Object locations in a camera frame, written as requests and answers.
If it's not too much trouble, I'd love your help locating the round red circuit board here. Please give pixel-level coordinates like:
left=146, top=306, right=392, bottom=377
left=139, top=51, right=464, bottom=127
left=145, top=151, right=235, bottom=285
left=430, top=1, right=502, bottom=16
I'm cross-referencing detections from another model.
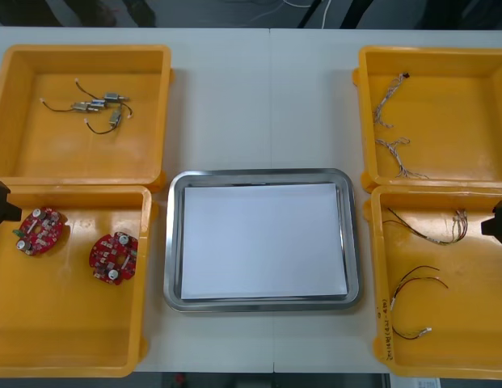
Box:
left=87, top=231, right=139, bottom=287
left=11, top=205, right=70, bottom=257

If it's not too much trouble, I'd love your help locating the twisted blue-white wire harness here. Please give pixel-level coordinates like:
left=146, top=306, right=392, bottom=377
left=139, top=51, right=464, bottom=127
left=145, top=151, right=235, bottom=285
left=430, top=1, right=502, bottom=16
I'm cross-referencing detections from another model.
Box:
left=373, top=71, right=411, bottom=129
left=374, top=136, right=430, bottom=180

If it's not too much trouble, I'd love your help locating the yellow-orange plastic bin with handwriting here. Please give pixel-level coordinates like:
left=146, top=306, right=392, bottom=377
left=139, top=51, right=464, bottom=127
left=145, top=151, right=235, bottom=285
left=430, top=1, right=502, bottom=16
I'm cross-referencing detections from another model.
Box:
left=362, top=183, right=502, bottom=381

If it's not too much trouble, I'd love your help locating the steel tray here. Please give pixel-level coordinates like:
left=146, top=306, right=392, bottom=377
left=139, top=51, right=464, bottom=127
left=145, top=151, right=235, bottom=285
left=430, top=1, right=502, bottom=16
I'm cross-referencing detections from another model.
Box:
left=162, top=167, right=361, bottom=313

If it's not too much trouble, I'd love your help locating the white sheet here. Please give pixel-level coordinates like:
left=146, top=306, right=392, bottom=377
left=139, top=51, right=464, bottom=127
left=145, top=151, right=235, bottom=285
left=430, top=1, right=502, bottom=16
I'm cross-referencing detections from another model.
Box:
left=180, top=182, right=349, bottom=301

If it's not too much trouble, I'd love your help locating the thin multicolour wire harness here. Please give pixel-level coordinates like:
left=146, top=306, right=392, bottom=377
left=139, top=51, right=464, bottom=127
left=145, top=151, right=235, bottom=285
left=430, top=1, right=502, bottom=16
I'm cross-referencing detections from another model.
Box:
left=382, top=207, right=469, bottom=247

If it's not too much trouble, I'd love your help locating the white cable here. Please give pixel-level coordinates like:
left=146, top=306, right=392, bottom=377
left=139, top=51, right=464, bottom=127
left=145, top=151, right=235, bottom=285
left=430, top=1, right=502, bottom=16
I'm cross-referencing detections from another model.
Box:
left=282, top=0, right=333, bottom=29

